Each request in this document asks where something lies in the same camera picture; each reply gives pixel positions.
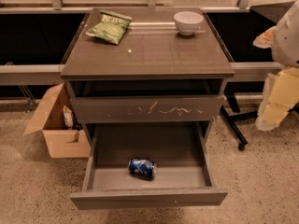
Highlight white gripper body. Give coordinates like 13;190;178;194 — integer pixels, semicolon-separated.
272;1;299;67

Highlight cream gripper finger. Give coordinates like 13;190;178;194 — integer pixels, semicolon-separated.
255;67;299;131
253;26;277;49

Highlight blue pepsi can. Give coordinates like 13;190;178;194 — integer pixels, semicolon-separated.
128;159;157;179

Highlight closed scratched top drawer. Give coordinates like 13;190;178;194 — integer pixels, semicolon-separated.
70;95;224;123

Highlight grey drawer cabinet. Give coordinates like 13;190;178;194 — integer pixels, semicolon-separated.
59;7;235;211

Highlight open grey middle drawer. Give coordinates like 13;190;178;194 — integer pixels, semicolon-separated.
71;122;227;209

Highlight black rolling stand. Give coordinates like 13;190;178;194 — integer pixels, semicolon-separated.
221;91;257;151

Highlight white bowl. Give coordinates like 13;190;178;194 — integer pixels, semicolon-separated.
174;11;204;35

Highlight green chip bag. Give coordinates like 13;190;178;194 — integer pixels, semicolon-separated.
86;9;132;45

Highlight white bag in box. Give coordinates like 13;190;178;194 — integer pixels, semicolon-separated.
63;106;74;129

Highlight open cardboard box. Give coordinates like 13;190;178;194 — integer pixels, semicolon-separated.
23;83;91;158

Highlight metal window railing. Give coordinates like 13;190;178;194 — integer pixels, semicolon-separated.
0;0;295;86

